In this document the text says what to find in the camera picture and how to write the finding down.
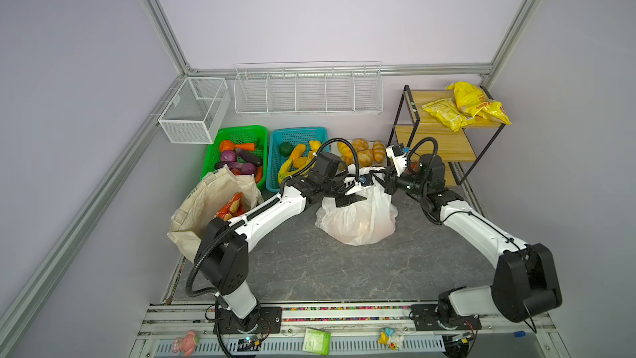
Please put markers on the purple onion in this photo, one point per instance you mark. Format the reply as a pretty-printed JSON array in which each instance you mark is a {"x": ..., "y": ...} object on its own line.
[{"x": 228, "y": 156}]

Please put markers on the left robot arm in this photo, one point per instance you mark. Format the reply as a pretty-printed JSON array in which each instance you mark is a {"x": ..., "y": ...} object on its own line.
[{"x": 221, "y": 262}]

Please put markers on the croissant far right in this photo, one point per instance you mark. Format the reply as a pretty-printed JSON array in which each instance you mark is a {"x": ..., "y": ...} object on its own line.
[{"x": 379, "y": 152}]

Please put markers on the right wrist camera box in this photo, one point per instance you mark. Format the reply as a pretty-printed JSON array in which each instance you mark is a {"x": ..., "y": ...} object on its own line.
[{"x": 397, "y": 156}]

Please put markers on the cream canvas tote bag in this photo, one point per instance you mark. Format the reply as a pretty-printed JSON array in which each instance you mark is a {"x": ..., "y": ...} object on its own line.
[{"x": 213, "y": 192}]

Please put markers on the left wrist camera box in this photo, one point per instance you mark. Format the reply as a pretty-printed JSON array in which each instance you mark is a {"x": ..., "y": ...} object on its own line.
[{"x": 327, "y": 164}]

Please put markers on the pink toy figure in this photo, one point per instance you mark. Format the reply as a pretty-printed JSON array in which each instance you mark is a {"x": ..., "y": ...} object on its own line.
[{"x": 186, "y": 345}]

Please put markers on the black wooden shelf rack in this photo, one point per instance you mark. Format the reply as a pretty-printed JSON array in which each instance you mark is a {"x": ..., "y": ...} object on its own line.
[{"x": 412, "y": 123}]

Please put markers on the long white wire basket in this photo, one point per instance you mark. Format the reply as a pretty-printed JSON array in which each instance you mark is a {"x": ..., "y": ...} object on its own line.
[{"x": 313, "y": 88}]

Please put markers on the croissant top middle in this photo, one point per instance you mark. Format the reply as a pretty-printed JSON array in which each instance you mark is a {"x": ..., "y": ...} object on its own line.
[{"x": 360, "y": 145}]

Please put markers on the small white mesh basket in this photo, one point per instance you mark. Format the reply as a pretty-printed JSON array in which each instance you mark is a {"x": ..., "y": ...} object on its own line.
[{"x": 195, "y": 112}]

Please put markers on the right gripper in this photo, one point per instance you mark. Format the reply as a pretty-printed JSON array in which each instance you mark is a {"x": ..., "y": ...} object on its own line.
[{"x": 389, "y": 182}]

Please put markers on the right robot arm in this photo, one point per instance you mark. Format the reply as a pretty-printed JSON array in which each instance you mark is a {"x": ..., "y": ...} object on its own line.
[{"x": 525, "y": 282}]

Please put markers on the green small box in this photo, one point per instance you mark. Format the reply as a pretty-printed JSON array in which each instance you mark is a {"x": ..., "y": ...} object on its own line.
[{"x": 316, "y": 342}]

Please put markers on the yellow toy figure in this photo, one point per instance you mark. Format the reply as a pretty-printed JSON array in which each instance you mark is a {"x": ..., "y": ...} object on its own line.
[{"x": 390, "y": 338}]

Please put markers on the teal plastic basket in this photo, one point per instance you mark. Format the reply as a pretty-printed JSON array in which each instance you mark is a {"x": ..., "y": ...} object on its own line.
[{"x": 294, "y": 136}]

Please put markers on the green plastic basket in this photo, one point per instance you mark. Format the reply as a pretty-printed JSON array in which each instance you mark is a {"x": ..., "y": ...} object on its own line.
[{"x": 240, "y": 135}]

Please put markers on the croissant centre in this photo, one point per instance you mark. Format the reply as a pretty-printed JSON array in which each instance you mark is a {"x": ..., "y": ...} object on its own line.
[{"x": 365, "y": 158}]

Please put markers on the red snack bag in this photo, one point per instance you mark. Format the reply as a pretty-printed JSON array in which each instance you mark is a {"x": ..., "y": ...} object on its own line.
[{"x": 233, "y": 208}]

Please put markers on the yellow chip bag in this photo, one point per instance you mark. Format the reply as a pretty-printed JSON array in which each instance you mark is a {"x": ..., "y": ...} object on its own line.
[
  {"x": 448, "y": 114},
  {"x": 474, "y": 102}
]

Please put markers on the orange carrot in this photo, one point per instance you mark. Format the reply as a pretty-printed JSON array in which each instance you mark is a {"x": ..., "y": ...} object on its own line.
[{"x": 246, "y": 147}]

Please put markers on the dark purple eggplant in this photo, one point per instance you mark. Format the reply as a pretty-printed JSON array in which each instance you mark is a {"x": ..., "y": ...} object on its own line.
[{"x": 250, "y": 157}]

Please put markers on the orange red tomato back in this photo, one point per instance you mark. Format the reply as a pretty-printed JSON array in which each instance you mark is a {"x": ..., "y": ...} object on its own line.
[{"x": 226, "y": 145}]

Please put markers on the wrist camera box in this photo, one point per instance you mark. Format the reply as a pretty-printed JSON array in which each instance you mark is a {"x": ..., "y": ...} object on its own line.
[
  {"x": 327, "y": 164},
  {"x": 397, "y": 156}
]

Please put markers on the banana bunch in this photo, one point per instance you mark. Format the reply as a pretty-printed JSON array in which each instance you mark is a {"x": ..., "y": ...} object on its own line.
[{"x": 286, "y": 170}]

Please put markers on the yellow lemon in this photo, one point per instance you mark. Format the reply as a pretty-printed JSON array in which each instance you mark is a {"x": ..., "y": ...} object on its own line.
[{"x": 315, "y": 145}]

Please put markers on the purple eggplant front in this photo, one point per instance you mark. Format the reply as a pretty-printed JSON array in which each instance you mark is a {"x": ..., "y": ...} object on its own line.
[{"x": 230, "y": 165}]

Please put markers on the white bread tray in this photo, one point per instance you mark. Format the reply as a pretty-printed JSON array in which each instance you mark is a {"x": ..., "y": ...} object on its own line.
[{"x": 349, "y": 163}]

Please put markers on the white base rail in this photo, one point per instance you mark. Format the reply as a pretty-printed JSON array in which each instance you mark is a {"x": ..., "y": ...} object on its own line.
[{"x": 354, "y": 328}]

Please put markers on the yellow chip bag left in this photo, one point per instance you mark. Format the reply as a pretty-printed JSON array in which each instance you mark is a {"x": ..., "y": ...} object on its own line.
[{"x": 448, "y": 114}]

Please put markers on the white plastic grocery bag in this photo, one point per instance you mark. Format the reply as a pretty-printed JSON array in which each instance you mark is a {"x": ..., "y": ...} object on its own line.
[{"x": 362, "y": 223}]

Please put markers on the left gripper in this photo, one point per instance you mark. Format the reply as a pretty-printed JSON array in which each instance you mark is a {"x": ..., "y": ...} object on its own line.
[{"x": 348, "y": 200}]

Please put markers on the croissant far left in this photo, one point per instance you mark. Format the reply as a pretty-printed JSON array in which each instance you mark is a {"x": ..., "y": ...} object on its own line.
[{"x": 344, "y": 149}]

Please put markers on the croissant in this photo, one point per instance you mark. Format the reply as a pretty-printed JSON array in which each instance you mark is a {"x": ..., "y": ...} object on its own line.
[
  {"x": 344, "y": 149},
  {"x": 379, "y": 152},
  {"x": 365, "y": 158},
  {"x": 360, "y": 145}
]

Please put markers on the yellow chip bag right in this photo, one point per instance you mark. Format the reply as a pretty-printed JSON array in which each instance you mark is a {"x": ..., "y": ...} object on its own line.
[{"x": 474, "y": 102}]

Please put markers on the green avocado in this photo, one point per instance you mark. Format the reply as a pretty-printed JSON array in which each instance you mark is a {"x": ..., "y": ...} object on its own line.
[{"x": 285, "y": 149}]

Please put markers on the orange pear behind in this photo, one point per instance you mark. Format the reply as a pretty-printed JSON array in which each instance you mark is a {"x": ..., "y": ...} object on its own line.
[{"x": 297, "y": 151}]

